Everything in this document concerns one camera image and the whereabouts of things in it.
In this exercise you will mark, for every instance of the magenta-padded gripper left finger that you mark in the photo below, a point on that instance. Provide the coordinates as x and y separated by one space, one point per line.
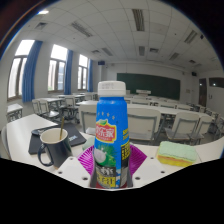
71 170

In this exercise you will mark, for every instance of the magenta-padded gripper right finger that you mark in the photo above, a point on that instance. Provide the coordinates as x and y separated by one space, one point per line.
148 170

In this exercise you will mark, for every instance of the blue white-capped drink bottle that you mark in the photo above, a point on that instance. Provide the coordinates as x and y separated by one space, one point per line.
111 133

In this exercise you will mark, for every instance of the dark blue mug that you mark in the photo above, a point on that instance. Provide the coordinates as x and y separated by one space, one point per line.
58 151

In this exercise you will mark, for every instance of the yellow and green sponge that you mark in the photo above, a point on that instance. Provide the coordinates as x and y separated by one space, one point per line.
176 153

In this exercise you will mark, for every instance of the black notebook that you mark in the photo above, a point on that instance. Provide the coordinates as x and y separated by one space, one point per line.
75 135

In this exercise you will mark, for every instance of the wooden stir stick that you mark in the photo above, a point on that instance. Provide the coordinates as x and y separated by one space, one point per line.
62 128

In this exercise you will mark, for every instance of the bunch of keys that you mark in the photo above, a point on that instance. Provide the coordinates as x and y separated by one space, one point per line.
40 132

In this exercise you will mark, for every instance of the dark green blackboard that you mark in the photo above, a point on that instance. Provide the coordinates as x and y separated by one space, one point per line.
153 86

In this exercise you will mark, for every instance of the dark classroom door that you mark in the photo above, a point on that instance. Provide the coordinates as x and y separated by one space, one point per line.
203 92

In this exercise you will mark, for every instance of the classroom window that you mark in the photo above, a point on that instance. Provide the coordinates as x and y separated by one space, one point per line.
82 71
16 71
56 70

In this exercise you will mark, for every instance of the group of ceiling lights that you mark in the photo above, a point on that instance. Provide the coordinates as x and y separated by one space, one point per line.
138 20

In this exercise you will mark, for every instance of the black wall speaker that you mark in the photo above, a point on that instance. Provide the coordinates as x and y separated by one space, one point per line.
194 73
101 62

